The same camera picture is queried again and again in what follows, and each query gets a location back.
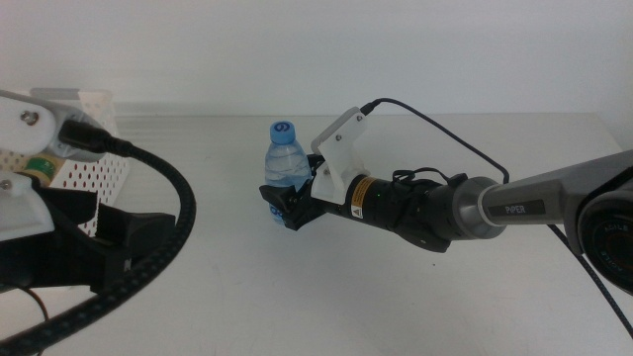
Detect clear water bottle blue cap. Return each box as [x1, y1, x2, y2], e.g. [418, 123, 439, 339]
[263, 120, 315, 226]

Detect yellow juice bottle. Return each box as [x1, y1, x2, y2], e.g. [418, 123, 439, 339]
[19, 153, 66, 189]

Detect white perforated plastic basket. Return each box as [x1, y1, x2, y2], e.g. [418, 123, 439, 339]
[0, 87, 132, 238]

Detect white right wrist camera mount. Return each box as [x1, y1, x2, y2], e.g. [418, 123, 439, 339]
[310, 105, 371, 207]

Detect thick black braided cable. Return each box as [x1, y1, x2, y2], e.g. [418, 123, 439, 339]
[0, 119, 198, 356]

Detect thin dark wire left gripper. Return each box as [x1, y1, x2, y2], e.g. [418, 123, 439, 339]
[18, 285, 51, 324]

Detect thin black wire right wrist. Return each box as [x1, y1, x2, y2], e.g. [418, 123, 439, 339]
[392, 166, 469, 190]

